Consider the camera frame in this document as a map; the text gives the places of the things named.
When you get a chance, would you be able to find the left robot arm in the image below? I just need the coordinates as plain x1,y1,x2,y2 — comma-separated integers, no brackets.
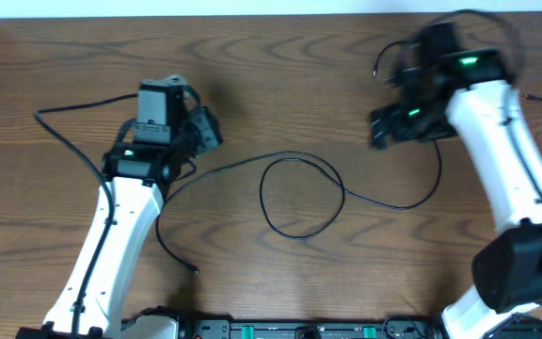
17,74,222,338

